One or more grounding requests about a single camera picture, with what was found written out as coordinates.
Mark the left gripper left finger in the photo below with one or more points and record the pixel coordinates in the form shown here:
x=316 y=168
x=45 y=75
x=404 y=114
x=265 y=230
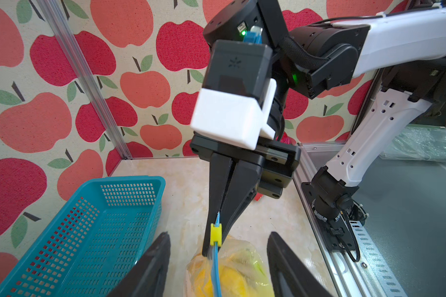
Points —
x=148 y=277

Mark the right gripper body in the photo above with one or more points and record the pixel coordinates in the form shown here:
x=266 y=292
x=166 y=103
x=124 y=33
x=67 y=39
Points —
x=278 y=162

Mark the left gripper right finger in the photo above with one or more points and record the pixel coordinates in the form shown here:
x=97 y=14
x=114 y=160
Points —
x=289 y=276

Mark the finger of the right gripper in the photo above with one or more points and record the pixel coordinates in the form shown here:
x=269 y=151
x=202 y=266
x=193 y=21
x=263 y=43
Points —
x=241 y=191
x=217 y=200

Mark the bananas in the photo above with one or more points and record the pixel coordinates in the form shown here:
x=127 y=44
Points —
x=241 y=274

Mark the zip-top bag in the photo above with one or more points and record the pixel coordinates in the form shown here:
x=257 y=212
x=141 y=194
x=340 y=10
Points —
x=230 y=245

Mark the teal plastic basket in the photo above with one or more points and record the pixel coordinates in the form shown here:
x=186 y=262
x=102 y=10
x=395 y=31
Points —
x=93 y=241

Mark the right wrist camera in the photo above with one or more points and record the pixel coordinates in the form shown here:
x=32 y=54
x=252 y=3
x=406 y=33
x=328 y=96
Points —
x=234 y=103

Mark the right aluminium corner post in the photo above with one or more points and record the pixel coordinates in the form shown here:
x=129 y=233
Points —
x=76 y=58

